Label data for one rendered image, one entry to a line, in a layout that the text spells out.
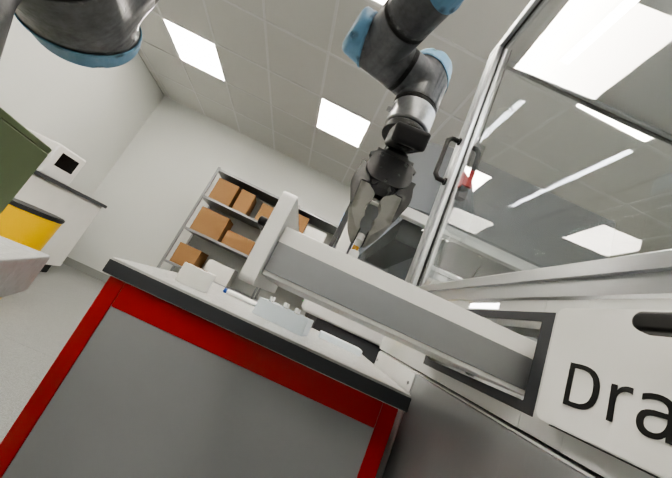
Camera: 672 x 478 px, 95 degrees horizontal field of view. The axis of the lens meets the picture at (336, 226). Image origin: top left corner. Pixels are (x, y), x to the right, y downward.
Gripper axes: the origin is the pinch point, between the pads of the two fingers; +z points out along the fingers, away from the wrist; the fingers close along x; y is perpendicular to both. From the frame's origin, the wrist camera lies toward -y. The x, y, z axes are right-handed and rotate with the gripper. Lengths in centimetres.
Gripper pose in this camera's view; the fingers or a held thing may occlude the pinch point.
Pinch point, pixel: (361, 235)
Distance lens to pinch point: 44.3
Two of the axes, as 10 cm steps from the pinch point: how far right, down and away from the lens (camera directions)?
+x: -9.1, -4.2, 0.0
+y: -1.1, 2.4, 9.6
